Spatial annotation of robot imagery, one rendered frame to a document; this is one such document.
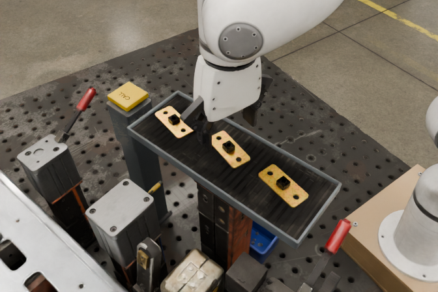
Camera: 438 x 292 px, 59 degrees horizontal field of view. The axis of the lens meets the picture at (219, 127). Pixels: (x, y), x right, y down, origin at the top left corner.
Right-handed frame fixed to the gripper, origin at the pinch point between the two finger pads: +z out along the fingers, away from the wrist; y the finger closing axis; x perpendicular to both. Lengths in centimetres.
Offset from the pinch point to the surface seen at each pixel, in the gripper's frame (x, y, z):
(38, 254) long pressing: -10.1, 35.5, 21.2
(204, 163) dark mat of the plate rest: 0.4, 5.2, 5.2
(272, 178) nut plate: 9.5, -2.2, 4.9
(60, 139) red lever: -29.0, 22.8, 14.4
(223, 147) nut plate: -0.3, 0.7, 4.6
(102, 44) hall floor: -220, -43, 121
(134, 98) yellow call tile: -21.6, 7.6, 5.2
